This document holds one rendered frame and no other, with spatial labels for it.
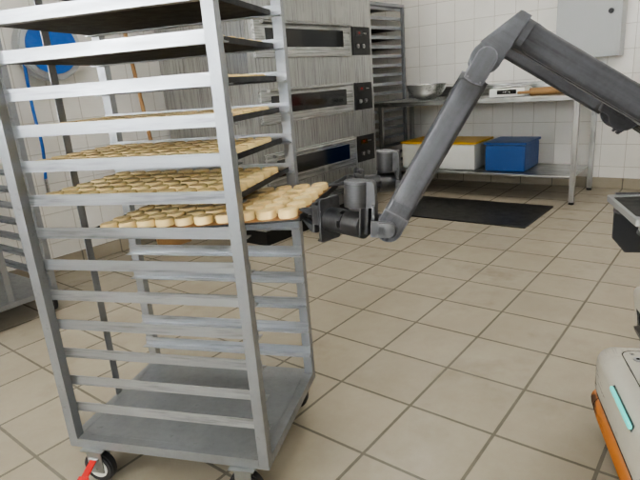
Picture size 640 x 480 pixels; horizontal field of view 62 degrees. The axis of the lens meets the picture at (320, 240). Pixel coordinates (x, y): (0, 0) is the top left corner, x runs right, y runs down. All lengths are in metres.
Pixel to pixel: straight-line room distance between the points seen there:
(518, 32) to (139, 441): 1.44
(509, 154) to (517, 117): 0.71
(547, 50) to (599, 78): 0.11
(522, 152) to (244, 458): 3.95
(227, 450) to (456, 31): 4.94
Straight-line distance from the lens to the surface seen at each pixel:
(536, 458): 1.82
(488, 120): 5.73
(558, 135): 5.54
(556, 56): 1.12
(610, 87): 1.14
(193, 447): 1.66
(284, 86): 1.64
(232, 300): 1.37
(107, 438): 1.80
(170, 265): 1.41
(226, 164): 1.23
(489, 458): 1.79
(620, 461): 1.70
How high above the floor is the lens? 1.12
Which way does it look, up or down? 17 degrees down
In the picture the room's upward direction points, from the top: 4 degrees counter-clockwise
